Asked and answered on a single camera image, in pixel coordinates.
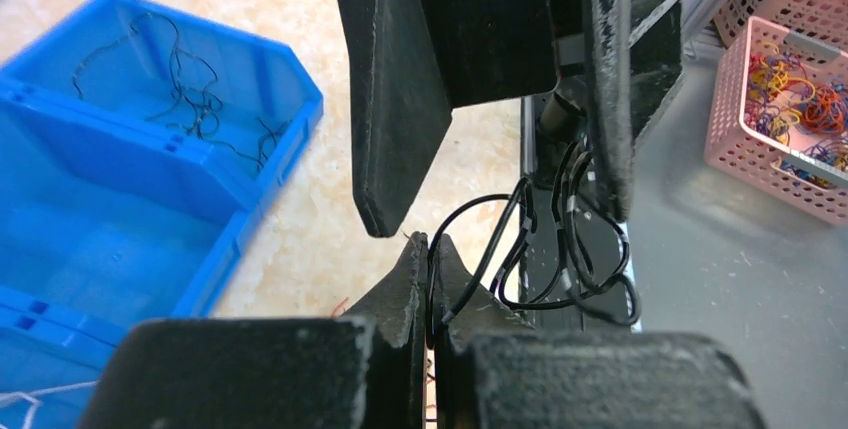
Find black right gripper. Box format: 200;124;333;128
337;0;682;238

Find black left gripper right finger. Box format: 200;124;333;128
430;233;768;429

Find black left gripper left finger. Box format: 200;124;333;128
78;232;427;428

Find black cable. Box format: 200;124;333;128
425;139;642;349

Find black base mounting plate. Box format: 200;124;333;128
518;76;642;332

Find blue plastic compartment bin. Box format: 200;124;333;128
1;0;323;428

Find black cables in bin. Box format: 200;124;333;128
71;11;293;172

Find white cables in bin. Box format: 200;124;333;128
0;380;101;429

